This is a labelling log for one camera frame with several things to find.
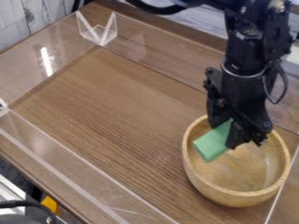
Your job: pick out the clear acrylic corner bracket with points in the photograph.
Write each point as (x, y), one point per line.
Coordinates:
(98, 34)

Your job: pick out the brown wooden bowl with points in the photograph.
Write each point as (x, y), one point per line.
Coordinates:
(242, 178)

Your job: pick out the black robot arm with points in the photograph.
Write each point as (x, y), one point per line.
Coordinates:
(258, 29)

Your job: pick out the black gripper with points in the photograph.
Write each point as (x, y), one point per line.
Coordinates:
(238, 99)

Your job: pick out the green rectangular block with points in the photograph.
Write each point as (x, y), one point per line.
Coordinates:
(211, 144)

